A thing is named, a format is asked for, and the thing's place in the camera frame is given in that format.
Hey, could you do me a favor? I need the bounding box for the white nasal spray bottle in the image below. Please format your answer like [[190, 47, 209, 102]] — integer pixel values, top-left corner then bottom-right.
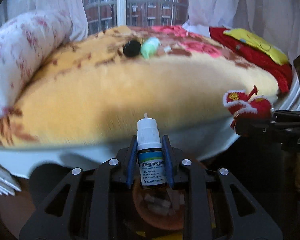
[[137, 113, 167, 189]]

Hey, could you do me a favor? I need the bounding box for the light green bottle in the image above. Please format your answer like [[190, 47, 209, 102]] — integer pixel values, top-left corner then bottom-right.
[[140, 37, 161, 59]]

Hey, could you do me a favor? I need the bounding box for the orange trash bin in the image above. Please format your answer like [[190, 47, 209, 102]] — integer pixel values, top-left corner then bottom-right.
[[132, 179, 185, 231]]

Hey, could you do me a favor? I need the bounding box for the red blanket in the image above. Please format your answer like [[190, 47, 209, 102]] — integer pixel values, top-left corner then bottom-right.
[[209, 27, 293, 94]]

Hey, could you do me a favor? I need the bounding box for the yellow cartoon cushion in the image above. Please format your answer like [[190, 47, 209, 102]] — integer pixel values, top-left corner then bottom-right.
[[223, 28, 289, 66]]

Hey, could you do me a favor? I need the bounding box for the silver striped bed sheet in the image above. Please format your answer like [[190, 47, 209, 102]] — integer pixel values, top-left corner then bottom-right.
[[0, 166, 21, 196]]

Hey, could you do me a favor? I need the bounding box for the right sheer curtain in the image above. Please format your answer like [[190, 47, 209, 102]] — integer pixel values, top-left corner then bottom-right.
[[182, 0, 300, 58]]

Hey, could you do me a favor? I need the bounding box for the yellow floral plush blanket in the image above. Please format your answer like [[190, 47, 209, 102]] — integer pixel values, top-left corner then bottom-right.
[[0, 26, 279, 149]]

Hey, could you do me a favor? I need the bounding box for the small white tube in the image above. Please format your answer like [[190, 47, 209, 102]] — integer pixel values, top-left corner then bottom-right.
[[164, 46, 172, 53]]

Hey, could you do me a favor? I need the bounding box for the pink floral pillow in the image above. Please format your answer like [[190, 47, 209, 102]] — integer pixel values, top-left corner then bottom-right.
[[0, 10, 72, 117]]

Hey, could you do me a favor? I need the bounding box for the white window frame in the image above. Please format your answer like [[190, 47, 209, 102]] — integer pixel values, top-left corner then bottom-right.
[[116, 0, 127, 27]]

